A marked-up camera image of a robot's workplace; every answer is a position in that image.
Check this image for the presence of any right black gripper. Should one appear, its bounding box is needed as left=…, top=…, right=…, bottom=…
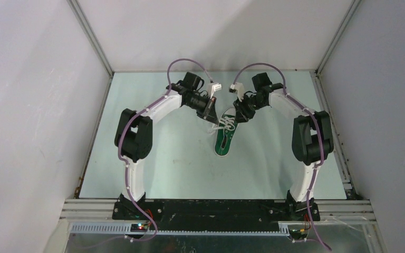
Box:
left=233, top=94, right=266, bottom=124

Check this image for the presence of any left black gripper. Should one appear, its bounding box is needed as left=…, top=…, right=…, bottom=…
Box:
left=185, top=94, right=218, bottom=125

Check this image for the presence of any white shoelace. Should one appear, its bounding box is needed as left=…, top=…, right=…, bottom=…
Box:
left=208, top=117, right=237, bottom=134

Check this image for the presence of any green canvas sneaker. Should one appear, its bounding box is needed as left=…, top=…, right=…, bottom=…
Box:
left=214, top=107, right=238, bottom=157

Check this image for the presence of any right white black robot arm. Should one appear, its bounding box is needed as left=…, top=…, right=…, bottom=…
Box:
left=229, top=72, right=334, bottom=221

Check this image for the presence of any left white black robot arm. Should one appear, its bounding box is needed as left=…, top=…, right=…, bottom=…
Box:
left=114, top=72, right=222, bottom=220

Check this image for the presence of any right controller board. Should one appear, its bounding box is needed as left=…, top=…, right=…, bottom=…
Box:
left=288, top=229, right=310, bottom=241

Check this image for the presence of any controller board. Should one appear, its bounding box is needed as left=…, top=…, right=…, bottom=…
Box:
left=288, top=229, right=310, bottom=241
left=130, top=223, right=149, bottom=233

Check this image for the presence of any left controller board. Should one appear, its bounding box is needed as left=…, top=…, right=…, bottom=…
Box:
left=130, top=223, right=149, bottom=233

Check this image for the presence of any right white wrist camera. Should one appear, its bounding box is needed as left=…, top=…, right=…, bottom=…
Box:
left=229, top=82, right=245, bottom=102

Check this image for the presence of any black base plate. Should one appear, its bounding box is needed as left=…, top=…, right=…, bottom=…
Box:
left=112, top=196, right=320, bottom=231

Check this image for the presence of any grey slotted cable duct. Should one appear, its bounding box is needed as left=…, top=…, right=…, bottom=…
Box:
left=70, top=222, right=290, bottom=237

